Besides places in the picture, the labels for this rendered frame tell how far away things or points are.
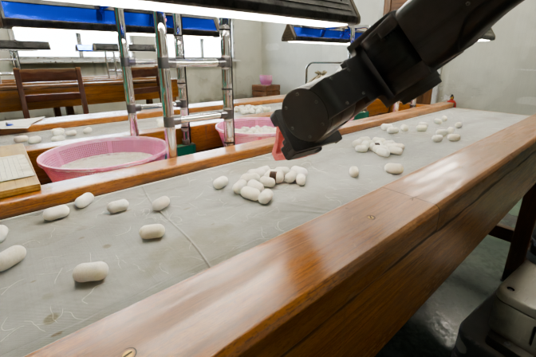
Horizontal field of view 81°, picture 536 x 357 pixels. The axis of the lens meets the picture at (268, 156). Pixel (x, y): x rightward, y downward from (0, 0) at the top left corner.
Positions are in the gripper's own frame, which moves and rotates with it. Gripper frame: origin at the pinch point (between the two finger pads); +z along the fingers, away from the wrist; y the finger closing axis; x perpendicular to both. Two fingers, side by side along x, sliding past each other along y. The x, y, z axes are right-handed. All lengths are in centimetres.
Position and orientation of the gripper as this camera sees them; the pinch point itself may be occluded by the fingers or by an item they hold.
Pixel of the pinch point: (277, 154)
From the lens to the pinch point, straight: 51.1
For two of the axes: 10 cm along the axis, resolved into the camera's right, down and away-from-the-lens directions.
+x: 4.2, 8.7, -2.5
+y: -7.6, 2.0, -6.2
